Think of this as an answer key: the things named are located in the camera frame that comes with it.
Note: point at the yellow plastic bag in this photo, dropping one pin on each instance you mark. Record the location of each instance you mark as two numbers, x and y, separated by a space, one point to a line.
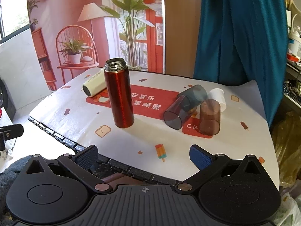
287 146

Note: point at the brown transparent cup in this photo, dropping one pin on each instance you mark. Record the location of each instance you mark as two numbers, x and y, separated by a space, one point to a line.
210 117

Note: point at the white plastic cup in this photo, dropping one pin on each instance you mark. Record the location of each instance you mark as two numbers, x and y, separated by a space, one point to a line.
217 95

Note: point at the cluttered shelf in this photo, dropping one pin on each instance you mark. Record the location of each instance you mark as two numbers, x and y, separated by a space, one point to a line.
292 87

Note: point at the teal transparent cup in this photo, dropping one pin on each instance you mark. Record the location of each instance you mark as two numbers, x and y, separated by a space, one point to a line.
196 95

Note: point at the grey fuzzy cloth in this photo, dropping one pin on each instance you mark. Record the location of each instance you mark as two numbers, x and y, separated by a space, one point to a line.
9 176

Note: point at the black ribbed board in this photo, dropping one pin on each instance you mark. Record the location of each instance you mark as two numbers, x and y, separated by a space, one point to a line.
122 167

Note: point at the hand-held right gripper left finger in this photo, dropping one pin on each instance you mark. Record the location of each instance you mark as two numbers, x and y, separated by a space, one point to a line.
86 158

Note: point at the black stand clamp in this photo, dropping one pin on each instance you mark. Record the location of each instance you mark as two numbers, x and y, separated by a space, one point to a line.
14 130

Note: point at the grey transparent cup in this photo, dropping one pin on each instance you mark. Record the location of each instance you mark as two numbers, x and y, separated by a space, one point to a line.
174 116

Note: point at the cream thermos bottle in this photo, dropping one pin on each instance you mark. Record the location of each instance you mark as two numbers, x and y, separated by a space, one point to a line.
93 83

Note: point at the wall poster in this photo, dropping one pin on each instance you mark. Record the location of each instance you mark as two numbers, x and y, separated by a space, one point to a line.
98 40

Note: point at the white printed plastic bag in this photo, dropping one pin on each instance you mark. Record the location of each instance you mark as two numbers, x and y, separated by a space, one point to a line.
290 209

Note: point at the red steel thermos bottle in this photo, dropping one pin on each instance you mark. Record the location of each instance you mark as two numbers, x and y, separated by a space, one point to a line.
120 94

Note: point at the printed white table mat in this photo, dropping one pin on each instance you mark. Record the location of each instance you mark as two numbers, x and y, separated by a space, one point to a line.
141 136

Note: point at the teal cloth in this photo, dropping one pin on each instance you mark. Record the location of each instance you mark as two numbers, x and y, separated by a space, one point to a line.
235 28

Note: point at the window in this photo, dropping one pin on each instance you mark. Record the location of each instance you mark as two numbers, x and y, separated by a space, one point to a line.
14 11

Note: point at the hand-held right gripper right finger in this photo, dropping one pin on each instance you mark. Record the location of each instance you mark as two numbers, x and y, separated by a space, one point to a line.
200 157

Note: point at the white bucket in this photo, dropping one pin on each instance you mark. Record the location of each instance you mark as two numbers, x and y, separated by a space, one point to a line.
295 42

